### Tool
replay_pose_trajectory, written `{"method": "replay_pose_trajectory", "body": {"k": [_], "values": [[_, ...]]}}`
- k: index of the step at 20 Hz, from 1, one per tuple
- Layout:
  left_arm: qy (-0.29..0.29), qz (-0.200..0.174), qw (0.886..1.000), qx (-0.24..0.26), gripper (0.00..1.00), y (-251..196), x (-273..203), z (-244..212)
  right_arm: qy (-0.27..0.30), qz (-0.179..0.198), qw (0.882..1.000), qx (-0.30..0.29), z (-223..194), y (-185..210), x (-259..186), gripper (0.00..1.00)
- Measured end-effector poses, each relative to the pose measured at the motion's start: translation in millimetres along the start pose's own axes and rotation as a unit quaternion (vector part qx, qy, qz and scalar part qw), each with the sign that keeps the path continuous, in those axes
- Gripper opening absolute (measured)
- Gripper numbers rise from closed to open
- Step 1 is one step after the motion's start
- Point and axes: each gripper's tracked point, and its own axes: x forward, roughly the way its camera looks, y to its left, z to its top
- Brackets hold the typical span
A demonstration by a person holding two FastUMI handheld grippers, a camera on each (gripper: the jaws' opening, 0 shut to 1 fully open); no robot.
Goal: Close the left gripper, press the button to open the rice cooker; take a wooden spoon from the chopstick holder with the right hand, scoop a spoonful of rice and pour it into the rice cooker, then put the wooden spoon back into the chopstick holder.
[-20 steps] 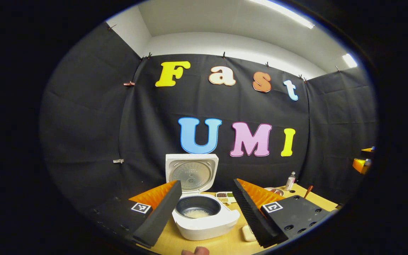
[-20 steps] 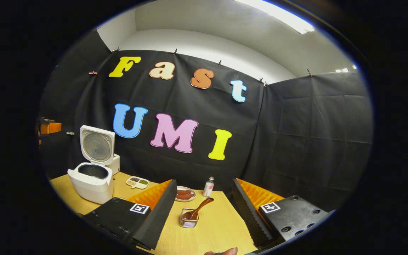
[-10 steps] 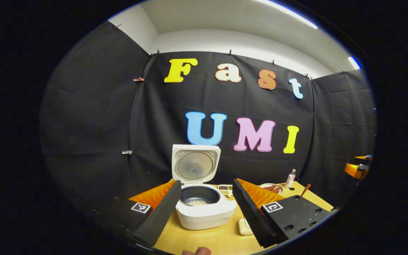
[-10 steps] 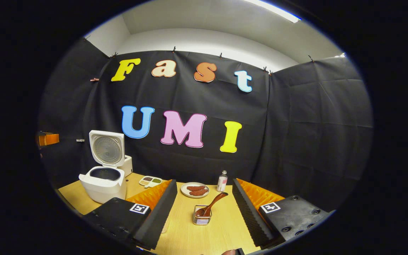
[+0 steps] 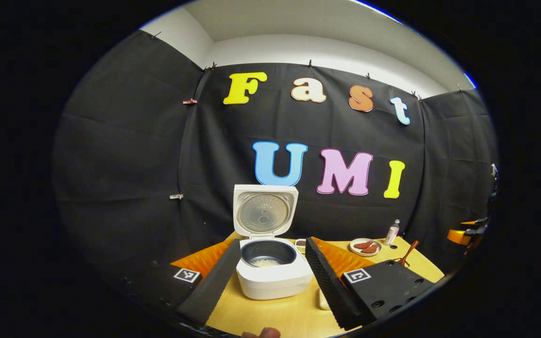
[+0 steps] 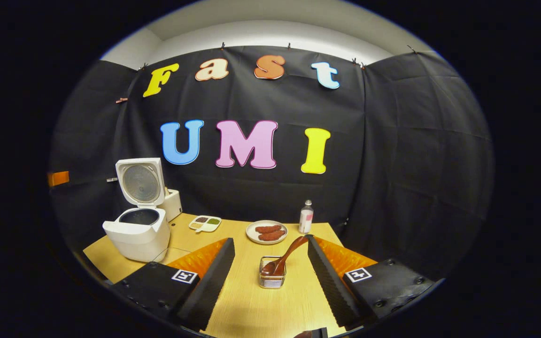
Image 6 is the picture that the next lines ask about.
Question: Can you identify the white round plate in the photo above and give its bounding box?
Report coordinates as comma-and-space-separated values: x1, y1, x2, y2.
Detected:
246, 220, 288, 245

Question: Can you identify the small bottle with pink label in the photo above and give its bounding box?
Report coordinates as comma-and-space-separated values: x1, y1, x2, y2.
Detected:
299, 200, 314, 234

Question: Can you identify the brown wooden spoon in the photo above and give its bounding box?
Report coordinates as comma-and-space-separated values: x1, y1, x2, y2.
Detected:
261, 235, 309, 276

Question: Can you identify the white toaster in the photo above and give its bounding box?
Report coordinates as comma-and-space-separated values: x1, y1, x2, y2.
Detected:
164, 189, 183, 222

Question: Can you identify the black backdrop cloth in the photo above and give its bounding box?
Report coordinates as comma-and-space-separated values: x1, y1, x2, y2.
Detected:
49, 45, 494, 282

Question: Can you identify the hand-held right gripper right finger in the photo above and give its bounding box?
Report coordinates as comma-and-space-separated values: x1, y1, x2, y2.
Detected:
307, 235, 436, 330

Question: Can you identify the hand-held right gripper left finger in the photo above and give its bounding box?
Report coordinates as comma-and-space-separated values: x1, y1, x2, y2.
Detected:
110, 238, 236, 332

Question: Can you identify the white rice cooker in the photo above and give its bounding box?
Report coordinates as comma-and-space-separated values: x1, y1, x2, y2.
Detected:
102, 158, 171, 263

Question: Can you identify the white divided grain dish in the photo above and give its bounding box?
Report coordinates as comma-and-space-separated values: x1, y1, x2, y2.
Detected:
188, 215, 222, 233

